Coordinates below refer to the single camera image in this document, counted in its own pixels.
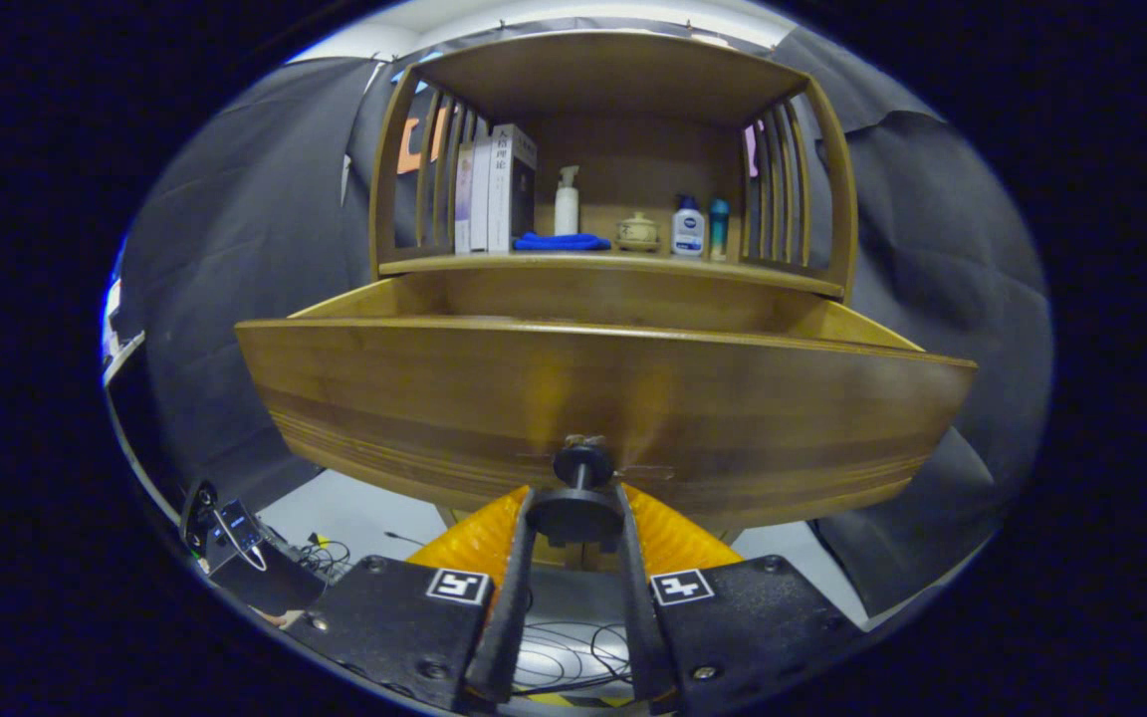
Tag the black drawer knob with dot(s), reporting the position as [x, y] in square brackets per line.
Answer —
[573, 513]

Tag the wooden cabinet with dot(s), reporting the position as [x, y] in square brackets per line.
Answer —
[623, 169]

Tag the thick book with dark cover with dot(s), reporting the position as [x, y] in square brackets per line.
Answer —
[514, 189]

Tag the blue cloth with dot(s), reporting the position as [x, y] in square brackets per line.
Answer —
[562, 242]

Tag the wooden drawer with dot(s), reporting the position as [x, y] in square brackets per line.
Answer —
[633, 388]

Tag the thin white book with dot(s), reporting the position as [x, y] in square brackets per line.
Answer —
[480, 199]

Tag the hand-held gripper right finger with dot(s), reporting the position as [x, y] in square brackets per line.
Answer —
[638, 617]

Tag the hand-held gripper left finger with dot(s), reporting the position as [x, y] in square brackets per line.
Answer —
[514, 617]

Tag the thin pale purple book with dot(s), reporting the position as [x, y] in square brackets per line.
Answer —
[463, 199]

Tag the white lotion bottle blue cap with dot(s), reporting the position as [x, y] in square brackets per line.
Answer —
[688, 231]

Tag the wooden countertop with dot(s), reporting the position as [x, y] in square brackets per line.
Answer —
[633, 261]

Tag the black electronic device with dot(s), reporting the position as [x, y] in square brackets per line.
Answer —
[255, 578]

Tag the lidded ceramic tea cup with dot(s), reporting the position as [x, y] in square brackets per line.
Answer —
[638, 233]

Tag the slim teal bottle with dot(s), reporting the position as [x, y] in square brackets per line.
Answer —
[719, 231]

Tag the white pump bottle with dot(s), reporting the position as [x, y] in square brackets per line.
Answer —
[567, 211]

